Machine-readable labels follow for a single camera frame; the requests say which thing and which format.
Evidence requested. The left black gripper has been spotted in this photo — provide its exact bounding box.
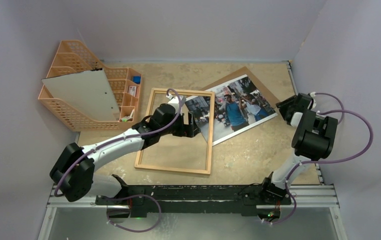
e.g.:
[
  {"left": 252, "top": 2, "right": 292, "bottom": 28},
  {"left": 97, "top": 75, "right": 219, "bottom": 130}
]
[{"left": 159, "top": 111, "right": 200, "bottom": 138}]

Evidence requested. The wooden picture frame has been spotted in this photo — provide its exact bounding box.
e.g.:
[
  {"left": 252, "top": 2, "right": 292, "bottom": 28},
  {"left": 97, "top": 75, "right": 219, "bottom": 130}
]
[{"left": 134, "top": 89, "right": 215, "bottom": 175}]

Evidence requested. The street scene photo print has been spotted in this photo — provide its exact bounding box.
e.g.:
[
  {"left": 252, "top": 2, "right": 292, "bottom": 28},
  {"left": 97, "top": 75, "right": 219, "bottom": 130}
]
[{"left": 185, "top": 74, "right": 278, "bottom": 146}]

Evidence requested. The brown frame backing board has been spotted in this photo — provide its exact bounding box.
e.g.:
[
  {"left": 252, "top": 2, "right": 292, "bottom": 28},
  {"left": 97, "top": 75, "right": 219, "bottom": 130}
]
[{"left": 201, "top": 66, "right": 280, "bottom": 107}]

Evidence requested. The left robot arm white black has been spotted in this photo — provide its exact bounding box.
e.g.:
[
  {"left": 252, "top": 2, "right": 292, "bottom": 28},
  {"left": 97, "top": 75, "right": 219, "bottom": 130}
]
[{"left": 49, "top": 103, "right": 201, "bottom": 205}]

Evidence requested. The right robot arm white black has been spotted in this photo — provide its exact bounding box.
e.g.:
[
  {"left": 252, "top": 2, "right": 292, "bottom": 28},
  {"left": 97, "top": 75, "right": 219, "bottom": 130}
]
[{"left": 259, "top": 92, "right": 339, "bottom": 204}]

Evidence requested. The red white small box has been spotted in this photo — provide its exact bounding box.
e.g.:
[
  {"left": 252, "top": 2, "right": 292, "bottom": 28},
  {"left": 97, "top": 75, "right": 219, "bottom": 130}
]
[{"left": 128, "top": 85, "right": 138, "bottom": 97}]

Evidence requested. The blue small item in organizer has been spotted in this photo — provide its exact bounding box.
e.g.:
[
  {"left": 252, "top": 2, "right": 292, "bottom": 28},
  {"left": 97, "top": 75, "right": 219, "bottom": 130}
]
[{"left": 132, "top": 75, "right": 142, "bottom": 84}]

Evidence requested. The white board in organizer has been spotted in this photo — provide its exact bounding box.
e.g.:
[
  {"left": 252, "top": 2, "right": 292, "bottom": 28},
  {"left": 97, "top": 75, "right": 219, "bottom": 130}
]
[{"left": 41, "top": 68, "right": 120, "bottom": 122}]

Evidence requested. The orange plastic file organizer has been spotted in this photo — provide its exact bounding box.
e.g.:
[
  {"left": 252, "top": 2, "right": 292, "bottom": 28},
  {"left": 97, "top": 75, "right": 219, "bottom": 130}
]
[{"left": 38, "top": 40, "right": 143, "bottom": 132}]

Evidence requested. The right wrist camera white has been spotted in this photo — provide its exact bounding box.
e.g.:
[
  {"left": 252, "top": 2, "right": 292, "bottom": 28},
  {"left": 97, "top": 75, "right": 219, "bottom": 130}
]
[{"left": 308, "top": 91, "right": 317, "bottom": 110}]

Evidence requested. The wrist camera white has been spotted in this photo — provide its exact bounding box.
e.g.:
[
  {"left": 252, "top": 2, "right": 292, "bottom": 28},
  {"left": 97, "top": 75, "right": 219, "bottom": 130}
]
[
  {"left": 308, "top": 91, "right": 317, "bottom": 110},
  {"left": 166, "top": 93, "right": 186, "bottom": 112}
]

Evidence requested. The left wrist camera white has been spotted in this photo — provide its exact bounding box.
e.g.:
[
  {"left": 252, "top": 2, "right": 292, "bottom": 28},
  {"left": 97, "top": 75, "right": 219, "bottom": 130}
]
[{"left": 166, "top": 93, "right": 186, "bottom": 112}]

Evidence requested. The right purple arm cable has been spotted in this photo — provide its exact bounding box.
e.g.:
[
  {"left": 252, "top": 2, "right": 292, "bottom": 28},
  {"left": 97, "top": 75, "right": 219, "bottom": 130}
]
[{"left": 283, "top": 92, "right": 374, "bottom": 206}]

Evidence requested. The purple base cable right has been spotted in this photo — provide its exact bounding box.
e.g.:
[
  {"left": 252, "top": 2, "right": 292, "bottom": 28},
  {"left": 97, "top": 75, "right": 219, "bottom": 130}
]
[{"left": 260, "top": 193, "right": 297, "bottom": 226}]

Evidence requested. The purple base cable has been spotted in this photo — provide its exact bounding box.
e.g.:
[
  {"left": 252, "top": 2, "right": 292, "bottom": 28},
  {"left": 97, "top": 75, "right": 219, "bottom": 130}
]
[
  {"left": 260, "top": 193, "right": 297, "bottom": 226},
  {"left": 106, "top": 193, "right": 162, "bottom": 233}
]

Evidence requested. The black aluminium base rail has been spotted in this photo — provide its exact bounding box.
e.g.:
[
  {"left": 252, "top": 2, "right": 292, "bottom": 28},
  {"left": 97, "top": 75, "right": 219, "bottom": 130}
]
[{"left": 47, "top": 183, "right": 339, "bottom": 219}]

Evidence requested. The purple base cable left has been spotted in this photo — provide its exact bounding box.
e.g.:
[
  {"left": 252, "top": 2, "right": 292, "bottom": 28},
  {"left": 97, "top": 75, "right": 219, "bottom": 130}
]
[{"left": 106, "top": 193, "right": 162, "bottom": 233}]

